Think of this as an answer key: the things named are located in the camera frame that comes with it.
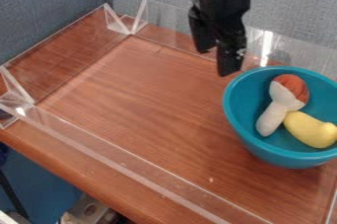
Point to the blue plastic bowl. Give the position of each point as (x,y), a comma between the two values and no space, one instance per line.
(245,101)

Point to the grey metal bracket under table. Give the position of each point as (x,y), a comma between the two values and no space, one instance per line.
(89,211)

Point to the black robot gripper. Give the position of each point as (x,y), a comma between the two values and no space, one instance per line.
(224,15)

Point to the brown and white toy mushroom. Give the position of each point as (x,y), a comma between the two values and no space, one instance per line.
(289,94)

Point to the yellow toy banana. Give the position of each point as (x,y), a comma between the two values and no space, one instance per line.
(313,132)

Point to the clear acrylic barrier wall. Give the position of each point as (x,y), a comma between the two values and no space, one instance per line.
(115,105)

